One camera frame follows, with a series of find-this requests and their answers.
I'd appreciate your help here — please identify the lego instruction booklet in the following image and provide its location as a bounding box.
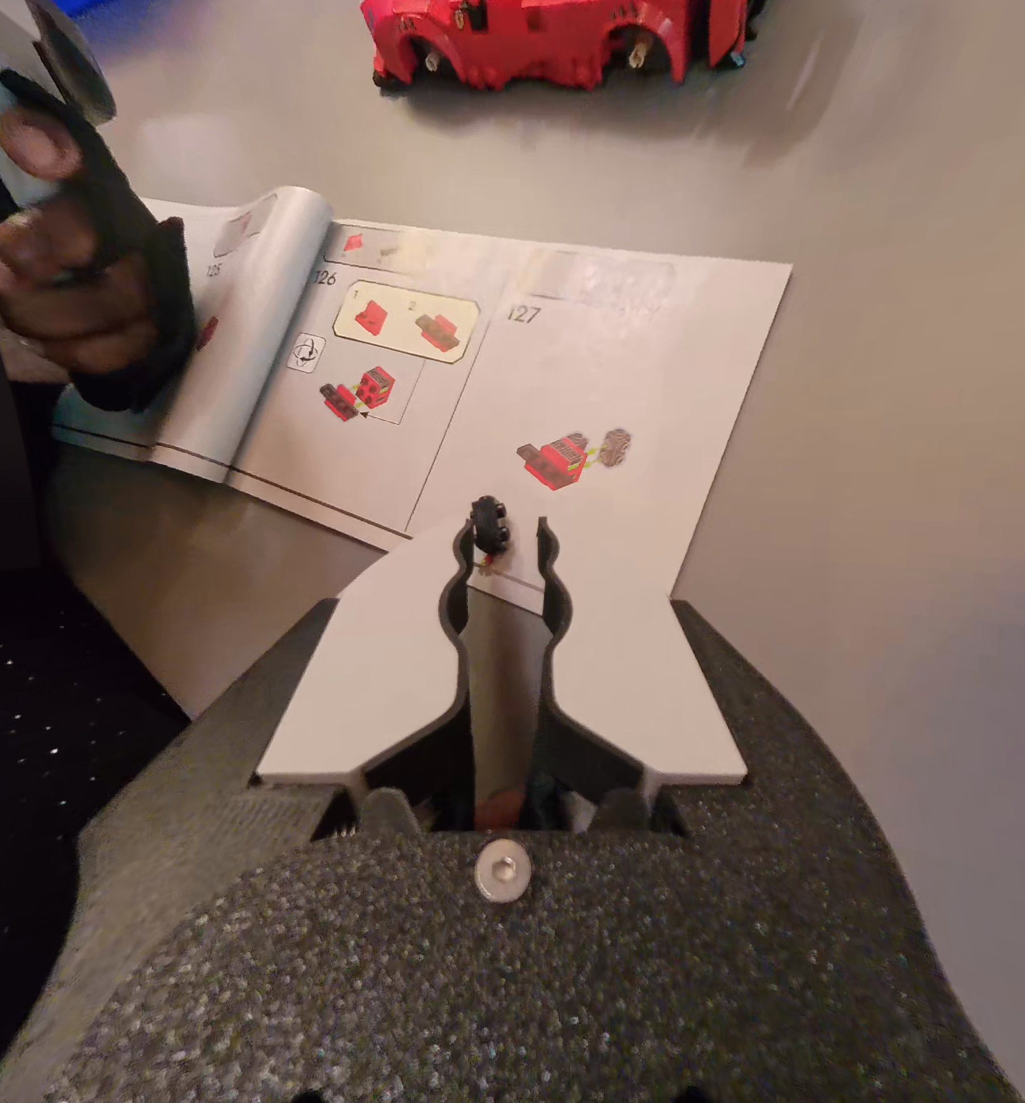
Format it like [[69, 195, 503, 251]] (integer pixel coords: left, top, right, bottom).
[[51, 183, 795, 617]]

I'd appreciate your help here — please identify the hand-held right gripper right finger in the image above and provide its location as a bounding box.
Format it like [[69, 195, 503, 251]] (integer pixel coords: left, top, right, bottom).
[[536, 515, 752, 789]]

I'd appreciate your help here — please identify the person's left hand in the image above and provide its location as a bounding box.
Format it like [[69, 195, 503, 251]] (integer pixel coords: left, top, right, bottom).
[[0, 106, 164, 376]]

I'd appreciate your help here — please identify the red lego car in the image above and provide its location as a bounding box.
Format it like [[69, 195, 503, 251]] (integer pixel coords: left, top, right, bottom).
[[359, 0, 767, 94]]

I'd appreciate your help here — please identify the small black lego piece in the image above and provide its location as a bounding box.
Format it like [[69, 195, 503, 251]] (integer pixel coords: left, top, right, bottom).
[[469, 495, 513, 557]]

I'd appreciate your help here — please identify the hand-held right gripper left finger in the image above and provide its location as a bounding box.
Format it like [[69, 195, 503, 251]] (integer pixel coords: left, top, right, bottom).
[[254, 515, 476, 789]]

